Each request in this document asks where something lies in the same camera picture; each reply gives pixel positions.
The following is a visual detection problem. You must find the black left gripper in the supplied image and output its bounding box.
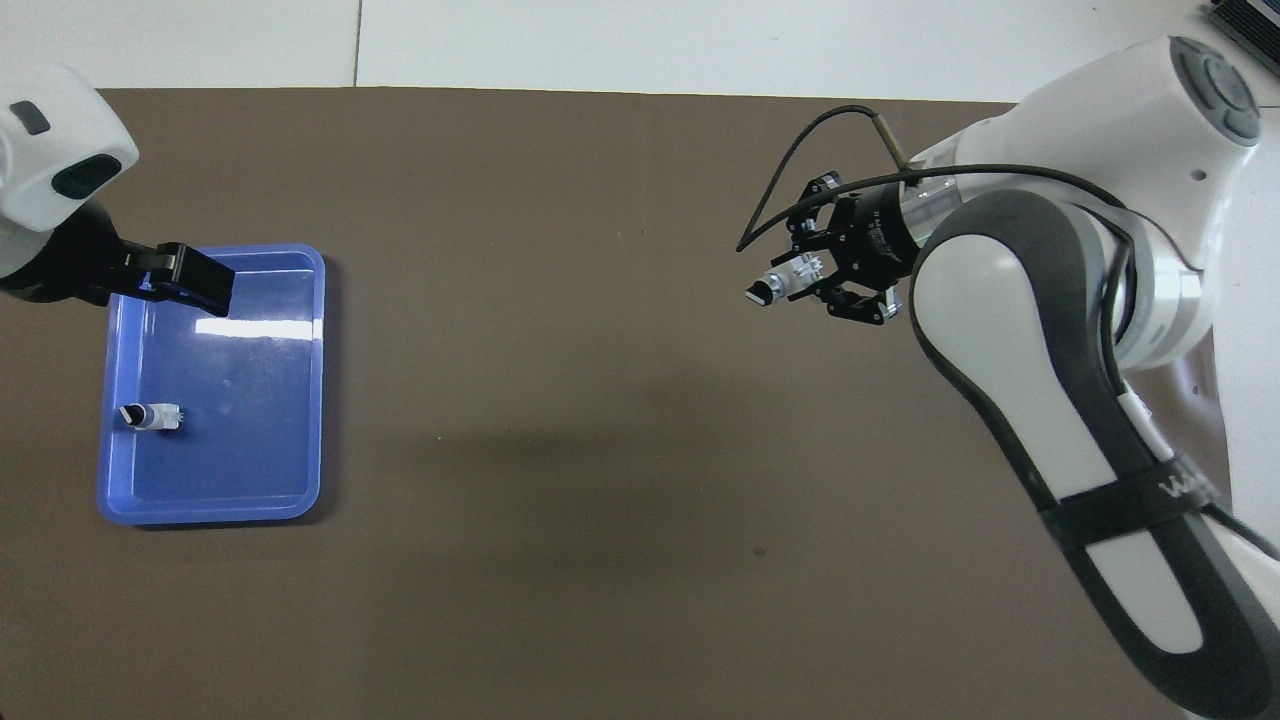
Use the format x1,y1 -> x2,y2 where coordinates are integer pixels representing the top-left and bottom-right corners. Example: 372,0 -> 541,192
0,200 -> 237,318

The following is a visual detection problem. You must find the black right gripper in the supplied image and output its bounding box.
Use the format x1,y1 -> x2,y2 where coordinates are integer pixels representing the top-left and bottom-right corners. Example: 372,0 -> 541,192
788,172 -> 917,327

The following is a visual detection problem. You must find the blue plastic tray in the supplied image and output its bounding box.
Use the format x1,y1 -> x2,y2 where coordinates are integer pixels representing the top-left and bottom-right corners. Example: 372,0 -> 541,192
97,243 -> 327,527

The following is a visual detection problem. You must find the brown table mat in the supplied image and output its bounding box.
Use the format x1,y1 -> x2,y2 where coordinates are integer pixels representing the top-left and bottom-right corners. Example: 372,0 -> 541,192
0,87 -> 1201,720

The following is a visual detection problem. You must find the dark ribbed device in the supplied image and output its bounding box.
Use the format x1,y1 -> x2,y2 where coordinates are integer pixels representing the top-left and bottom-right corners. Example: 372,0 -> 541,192
1205,0 -> 1280,51

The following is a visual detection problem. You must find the white rotary switch green base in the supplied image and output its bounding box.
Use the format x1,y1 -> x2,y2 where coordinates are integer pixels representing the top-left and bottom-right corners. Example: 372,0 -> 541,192
119,402 -> 184,433

